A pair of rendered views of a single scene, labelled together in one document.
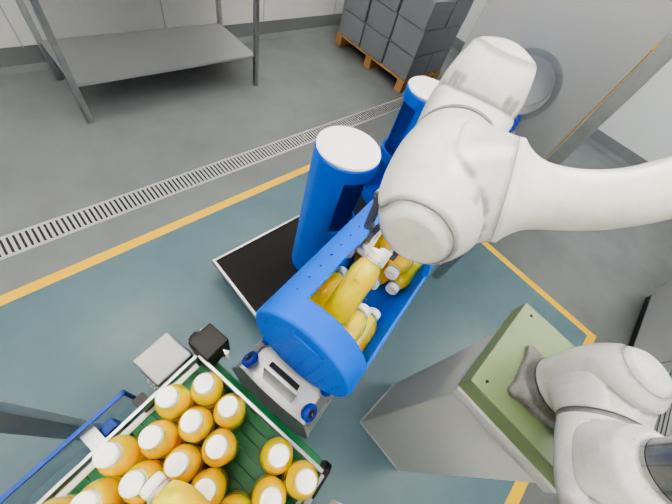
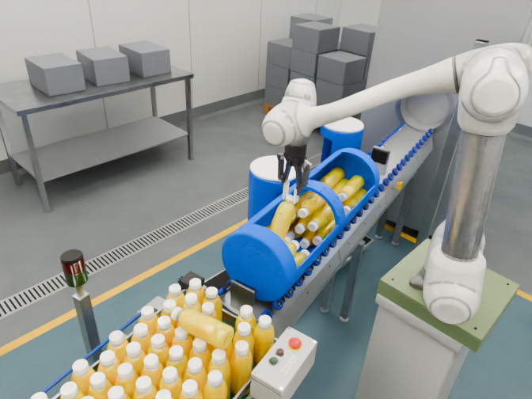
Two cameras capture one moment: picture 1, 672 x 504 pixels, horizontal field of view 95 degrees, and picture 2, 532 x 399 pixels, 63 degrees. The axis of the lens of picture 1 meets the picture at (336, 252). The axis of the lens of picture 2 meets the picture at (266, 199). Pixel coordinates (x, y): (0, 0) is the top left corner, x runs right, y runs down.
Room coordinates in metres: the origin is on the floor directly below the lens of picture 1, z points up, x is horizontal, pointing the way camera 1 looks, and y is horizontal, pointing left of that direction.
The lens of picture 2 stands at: (-0.92, -0.32, 2.11)
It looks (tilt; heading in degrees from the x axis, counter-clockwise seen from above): 32 degrees down; 13
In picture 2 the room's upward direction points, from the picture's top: 3 degrees clockwise
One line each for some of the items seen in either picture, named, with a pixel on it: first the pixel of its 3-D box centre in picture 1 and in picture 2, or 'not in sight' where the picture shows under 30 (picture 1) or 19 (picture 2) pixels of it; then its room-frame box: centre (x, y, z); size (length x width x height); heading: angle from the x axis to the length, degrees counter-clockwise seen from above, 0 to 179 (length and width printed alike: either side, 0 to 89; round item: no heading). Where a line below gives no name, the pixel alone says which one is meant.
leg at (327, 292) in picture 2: not in sight; (330, 273); (1.18, -0.26, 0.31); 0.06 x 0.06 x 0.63; 72
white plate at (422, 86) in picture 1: (431, 90); (342, 123); (1.86, -0.15, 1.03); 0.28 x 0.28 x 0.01
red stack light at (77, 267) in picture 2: not in sight; (73, 263); (-0.09, 0.46, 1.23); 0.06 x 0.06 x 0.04
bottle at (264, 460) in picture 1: (275, 455); (245, 332); (0.02, -0.05, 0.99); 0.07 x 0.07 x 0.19
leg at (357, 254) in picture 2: not in sight; (351, 283); (1.14, -0.39, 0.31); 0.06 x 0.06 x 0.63; 72
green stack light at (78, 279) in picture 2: not in sight; (75, 274); (-0.09, 0.46, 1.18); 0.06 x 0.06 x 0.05
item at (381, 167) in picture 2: not in sight; (378, 161); (1.43, -0.41, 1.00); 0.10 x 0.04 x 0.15; 72
